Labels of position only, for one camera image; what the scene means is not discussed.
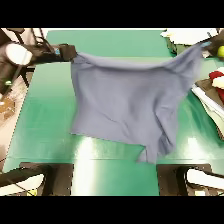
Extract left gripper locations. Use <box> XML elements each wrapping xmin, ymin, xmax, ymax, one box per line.
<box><xmin>58</xmin><ymin>43</ymin><xmax>79</xmax><ymax>63</ymax></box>

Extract blue-grey T-shirt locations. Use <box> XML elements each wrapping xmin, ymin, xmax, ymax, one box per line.
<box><xmin>69</xmin><ymin>41</ymin><xmax>212</xmax><ymax>165</ymax></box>

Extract heap of clothes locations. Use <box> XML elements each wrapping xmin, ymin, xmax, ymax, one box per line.
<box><xmin>190</xmin><ymin>66</ymin><xmax>224</xmax><ymax>142</ymax></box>

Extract red garment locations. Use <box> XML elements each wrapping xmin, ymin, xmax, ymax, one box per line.
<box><xmin>208</xmin><ymin>69</ymin><xmax>224</xmax><ymax>105</ymax></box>

